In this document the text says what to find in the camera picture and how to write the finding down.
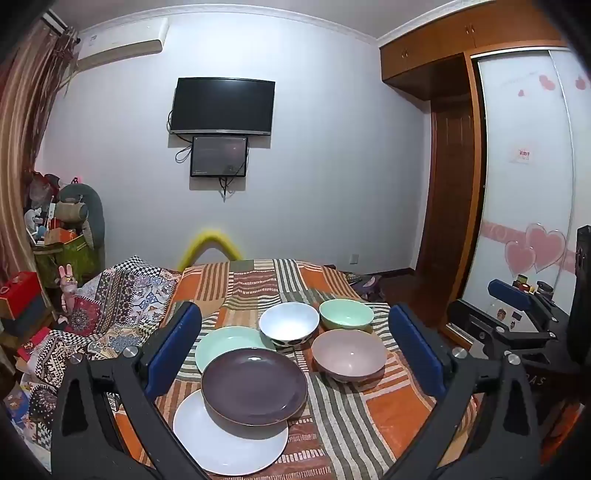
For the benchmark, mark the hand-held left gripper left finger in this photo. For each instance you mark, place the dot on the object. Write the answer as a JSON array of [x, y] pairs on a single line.
[[173, 350]]

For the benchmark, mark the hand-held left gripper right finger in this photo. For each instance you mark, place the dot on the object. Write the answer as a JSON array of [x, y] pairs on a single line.
[[415, 350]]

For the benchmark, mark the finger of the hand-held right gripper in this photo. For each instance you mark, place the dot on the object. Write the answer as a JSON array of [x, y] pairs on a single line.
[[510, 291]]

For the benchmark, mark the mint green plate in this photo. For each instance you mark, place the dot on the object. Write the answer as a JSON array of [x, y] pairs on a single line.
[[221, 346]]

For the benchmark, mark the pink bowl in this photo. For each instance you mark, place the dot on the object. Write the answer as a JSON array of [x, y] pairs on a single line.
[[348, 353]]

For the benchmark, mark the mint green bowl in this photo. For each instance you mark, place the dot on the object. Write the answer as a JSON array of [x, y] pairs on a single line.
[[346, 314]]

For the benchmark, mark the dark purple plate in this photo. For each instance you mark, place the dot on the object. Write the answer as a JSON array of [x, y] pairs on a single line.
[[254, 387]]

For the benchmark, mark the white plate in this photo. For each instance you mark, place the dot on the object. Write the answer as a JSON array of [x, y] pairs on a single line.
[[231, 450]]

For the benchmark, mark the white bowl with black spots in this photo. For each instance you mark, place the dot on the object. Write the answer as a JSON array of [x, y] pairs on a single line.
[[288, 323]]

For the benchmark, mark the small dark jar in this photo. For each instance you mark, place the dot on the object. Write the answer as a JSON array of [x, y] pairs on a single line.
[[521, 280], [545, 288]]

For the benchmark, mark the patterned checkered quilt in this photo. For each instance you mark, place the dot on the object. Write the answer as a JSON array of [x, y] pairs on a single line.
[[111, 309]]

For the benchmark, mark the orange striped patchwork blanket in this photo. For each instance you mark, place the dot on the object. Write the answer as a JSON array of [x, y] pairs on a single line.
[[351, 429]]

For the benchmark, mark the white heart-print sliding door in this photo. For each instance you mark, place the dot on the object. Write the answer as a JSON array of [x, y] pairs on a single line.
[[521, 184]]

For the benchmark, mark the yellow chair back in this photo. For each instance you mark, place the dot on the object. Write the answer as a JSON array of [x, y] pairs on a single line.
[[212, 235]]

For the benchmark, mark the pink bunny toy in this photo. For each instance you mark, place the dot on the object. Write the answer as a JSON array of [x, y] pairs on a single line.
[[68, 286]]

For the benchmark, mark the wooden wardrobe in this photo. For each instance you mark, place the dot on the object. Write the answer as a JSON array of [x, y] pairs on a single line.
[[448, 184]]

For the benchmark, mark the green cardboard box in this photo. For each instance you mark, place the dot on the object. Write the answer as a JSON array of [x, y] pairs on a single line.
[[74, 256]]

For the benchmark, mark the grey plush toy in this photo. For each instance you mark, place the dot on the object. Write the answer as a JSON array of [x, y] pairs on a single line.
[[92, 212]]

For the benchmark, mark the red box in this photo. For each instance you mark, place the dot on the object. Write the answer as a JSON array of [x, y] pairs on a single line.
[[18, 290]]

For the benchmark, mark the brown striped curtain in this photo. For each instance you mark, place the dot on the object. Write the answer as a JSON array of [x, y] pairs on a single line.
[[23, 152]]

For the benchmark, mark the white air conditioner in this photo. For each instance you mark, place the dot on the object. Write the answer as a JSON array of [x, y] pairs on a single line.
[[120, 44]]

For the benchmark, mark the wall socket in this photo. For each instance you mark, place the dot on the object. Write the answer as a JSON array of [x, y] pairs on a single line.
[[353, 257]]

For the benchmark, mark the small black wall monitor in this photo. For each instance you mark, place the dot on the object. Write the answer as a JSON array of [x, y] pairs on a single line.
[[219, 156]]

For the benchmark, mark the black wall television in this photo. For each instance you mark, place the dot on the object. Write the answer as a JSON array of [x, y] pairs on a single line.
[[221, 105]]

